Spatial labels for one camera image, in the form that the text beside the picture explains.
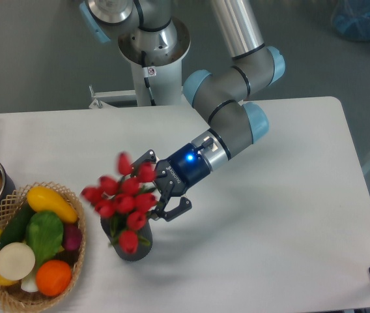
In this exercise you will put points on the white green toy leek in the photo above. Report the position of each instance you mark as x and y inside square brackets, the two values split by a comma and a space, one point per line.
[28, 284]

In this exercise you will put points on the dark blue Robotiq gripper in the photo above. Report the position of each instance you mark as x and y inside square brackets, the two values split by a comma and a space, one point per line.
[174, 176]

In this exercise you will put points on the red tulip bouquet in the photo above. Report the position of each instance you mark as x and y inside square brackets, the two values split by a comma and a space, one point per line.
[124, 206]

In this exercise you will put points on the white toy onion slice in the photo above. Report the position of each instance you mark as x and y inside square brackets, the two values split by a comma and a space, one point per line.
[17, 260]

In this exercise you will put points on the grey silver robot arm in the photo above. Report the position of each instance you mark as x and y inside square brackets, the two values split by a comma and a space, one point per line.
[234, 123]

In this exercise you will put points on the purple toy radish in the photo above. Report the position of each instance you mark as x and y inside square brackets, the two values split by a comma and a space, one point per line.
[72, 237]

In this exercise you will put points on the green toy lettuce leaf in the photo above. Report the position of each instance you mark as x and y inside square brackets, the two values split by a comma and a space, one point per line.
[44, 235]

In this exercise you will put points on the dark green toy cucumber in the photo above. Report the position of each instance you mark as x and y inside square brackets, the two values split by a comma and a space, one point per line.
[16, 227]

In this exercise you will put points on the blue plastic bag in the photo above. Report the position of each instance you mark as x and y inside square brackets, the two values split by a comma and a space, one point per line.
[351, 20]

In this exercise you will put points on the yellow toy squash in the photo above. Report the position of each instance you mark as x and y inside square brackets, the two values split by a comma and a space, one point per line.
[41, 199]

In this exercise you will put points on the woven wicker basket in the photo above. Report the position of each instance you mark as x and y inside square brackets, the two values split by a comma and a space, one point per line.
[12, 298]

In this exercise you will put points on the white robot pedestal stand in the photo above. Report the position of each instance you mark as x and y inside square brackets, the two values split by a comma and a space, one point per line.
[155, 60]

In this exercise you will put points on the orange toy fruit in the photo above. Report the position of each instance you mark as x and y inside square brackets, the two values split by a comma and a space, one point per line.
[53, 277]

